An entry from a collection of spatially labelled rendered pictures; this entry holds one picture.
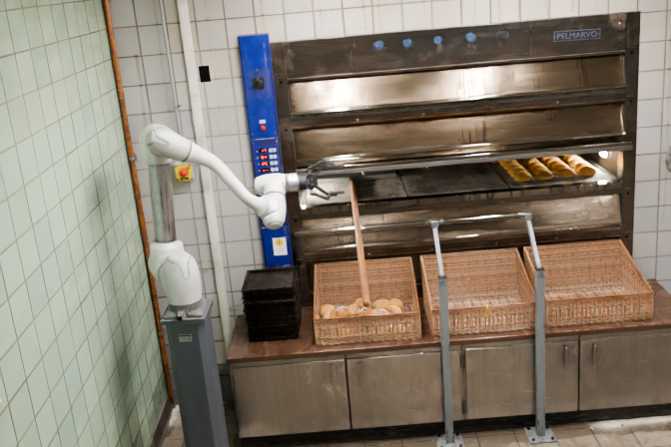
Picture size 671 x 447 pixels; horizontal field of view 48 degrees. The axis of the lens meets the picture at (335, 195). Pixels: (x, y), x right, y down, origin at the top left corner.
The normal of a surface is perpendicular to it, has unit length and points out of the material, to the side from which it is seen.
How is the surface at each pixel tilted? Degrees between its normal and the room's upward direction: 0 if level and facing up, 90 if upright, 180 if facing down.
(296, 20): 90
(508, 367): 92
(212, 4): 90
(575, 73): 70
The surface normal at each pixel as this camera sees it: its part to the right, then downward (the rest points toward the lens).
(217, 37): 0.01, 0.29
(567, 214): -0.01, -0.06
